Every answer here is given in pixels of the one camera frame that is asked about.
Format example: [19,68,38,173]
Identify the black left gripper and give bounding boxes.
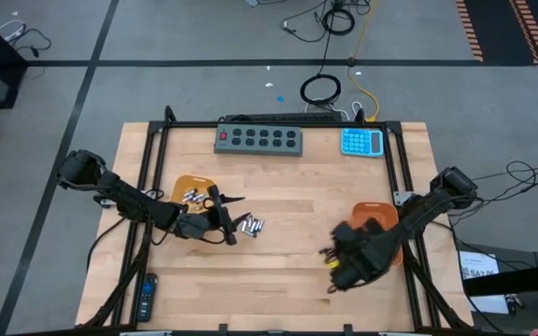
[175,184,252,247]

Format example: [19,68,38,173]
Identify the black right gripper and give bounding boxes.
[328,217,404,292]

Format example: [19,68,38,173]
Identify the orange plastic bin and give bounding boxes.
[348,201,404,268]

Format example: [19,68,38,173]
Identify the yellow plastic bin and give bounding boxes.
[169,174,219,216]

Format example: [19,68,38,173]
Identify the grey power strip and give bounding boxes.
[213,125,304,158]

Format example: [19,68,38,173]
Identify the black power strip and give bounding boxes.
[224,111,344,124]

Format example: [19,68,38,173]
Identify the blue calculator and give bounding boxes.
[340,127,386,158]

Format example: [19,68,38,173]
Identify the black remote control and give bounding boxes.
[135,273,159,323]

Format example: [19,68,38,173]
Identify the white paper label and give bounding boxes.
[459,250,509,315]

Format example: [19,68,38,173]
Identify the grey side table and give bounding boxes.
[455,242,538,336]

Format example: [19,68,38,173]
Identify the black bar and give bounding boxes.
[462,260,538,298]

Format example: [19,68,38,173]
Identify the black mat orange stripes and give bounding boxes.
[454,0,538,65]

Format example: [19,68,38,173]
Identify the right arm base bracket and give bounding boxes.
[392,189,414,207]

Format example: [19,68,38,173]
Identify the black aluminium table frame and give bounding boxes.
[80,105,474,330]

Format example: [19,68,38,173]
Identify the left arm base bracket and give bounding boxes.
[92,193,120,209]

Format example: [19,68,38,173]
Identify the black coiled floor cable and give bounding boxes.
[299,73,343,106]
[320,5,357,36]

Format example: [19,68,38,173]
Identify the yellow floor cable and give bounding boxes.
[346,0,381,123]

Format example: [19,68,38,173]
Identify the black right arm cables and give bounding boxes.
[446,161,538,230]

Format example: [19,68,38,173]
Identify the white charger cable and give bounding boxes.
[0,19,53,60]

